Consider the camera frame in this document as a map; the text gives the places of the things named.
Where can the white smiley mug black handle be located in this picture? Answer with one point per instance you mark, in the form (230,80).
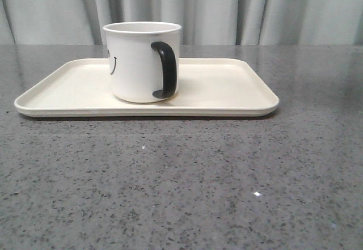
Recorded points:
(143,60)

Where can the cream rectangular plastic tray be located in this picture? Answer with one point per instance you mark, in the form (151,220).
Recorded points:
(217,87)

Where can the grey pleated curtain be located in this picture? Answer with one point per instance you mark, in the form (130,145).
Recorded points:
(204,22)

